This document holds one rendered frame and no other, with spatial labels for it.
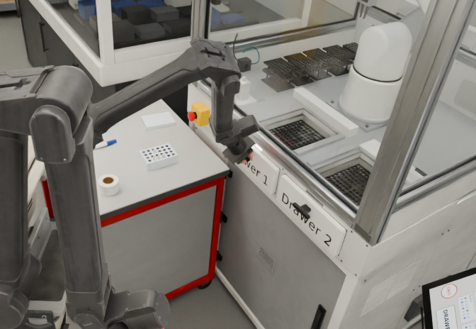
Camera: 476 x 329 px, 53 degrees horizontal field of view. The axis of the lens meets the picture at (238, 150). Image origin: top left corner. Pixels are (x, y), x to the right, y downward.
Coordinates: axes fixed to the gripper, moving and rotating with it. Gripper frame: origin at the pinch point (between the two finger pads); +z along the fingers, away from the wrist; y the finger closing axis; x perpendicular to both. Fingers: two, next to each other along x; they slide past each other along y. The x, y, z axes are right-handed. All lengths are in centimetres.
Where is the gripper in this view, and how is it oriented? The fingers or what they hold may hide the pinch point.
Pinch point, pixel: (248, 160)
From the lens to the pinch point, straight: 164.9
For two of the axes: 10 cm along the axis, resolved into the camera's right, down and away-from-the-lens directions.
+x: -5.7, -5.4, 6.1
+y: 7.2, -6.9, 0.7
